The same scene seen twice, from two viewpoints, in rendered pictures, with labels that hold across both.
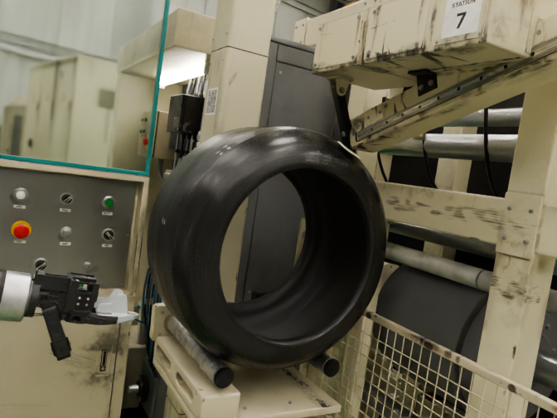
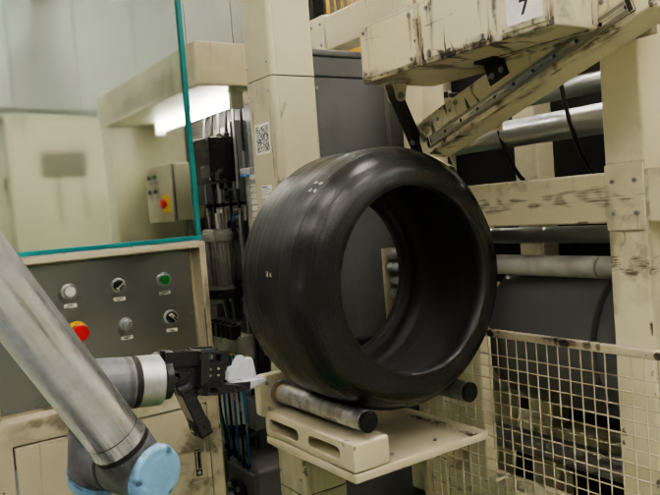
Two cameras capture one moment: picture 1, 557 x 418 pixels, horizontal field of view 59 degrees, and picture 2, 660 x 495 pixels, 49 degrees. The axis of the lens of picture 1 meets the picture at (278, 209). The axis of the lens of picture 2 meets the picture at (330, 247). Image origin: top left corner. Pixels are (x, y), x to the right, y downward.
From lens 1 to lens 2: 0.44 m
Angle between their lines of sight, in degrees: 4
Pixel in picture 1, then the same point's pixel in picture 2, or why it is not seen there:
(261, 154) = (357, 182)
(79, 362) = not seen: hidden behind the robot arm
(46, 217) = (101, 311)
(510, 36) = (575, 12)
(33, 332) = not seen: hidden behind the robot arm
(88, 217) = (145, 302)
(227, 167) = (326, 202)
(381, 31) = (439, 27)
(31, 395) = not seen: outside the picture
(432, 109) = (509, 96)
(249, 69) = (298, 94)
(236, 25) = (275, 49)
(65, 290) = (195, 364)
